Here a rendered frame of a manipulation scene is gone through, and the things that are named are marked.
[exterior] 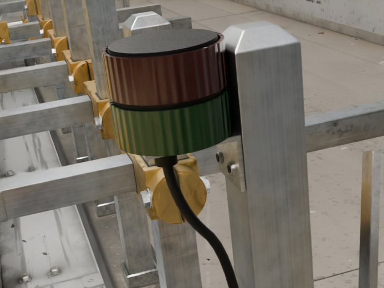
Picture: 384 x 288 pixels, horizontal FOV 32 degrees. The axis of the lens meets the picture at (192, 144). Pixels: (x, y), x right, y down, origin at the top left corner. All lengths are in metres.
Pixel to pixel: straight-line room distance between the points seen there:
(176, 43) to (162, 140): 0.05
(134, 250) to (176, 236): 0.29
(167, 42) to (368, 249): 0.20
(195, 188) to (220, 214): 2.10
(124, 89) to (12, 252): 0.99
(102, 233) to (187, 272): 0.46
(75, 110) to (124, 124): 0.56
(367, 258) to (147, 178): 0.23
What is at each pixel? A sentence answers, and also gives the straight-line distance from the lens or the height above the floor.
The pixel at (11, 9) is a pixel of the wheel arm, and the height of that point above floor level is 0.94.
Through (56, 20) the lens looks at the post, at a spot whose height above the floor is 1.00.
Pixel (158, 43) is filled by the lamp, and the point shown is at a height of 1.13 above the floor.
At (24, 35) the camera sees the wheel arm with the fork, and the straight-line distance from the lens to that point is 1.61.
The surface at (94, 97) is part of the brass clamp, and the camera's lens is 0.85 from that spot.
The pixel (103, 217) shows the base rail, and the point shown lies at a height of 0.70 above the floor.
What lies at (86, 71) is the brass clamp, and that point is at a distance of 1.05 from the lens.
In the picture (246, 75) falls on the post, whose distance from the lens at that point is 0.33.
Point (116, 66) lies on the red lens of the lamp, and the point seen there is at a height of 1.12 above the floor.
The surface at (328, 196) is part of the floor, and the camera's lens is 2.78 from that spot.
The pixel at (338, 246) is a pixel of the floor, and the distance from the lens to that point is 2.42.
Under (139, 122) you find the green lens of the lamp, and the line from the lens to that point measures 0.31.
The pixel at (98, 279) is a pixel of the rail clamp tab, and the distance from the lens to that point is 1.13.
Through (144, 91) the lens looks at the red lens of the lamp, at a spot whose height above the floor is 1.11.
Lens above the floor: 1.19
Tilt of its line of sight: 20 degrees down
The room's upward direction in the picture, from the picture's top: 7 degrees counter-clockwise
